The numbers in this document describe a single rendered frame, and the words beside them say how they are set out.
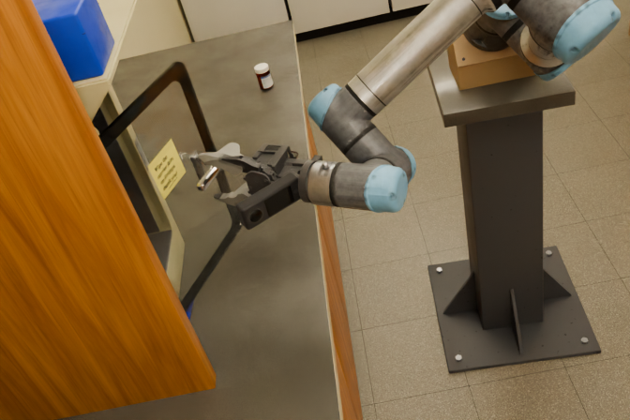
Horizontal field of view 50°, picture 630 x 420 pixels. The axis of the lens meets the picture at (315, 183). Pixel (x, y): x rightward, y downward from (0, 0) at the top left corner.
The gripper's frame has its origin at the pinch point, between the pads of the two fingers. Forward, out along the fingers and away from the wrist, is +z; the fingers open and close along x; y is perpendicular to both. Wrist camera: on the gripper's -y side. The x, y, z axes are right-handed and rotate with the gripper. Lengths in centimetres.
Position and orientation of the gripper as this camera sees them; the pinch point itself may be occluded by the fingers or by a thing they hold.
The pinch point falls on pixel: (208, 179)
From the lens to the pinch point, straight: 122.0
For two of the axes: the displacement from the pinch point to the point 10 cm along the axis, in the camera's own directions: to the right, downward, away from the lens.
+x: -2.1, -7.7, -6.0
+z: -9.0, -0.9, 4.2
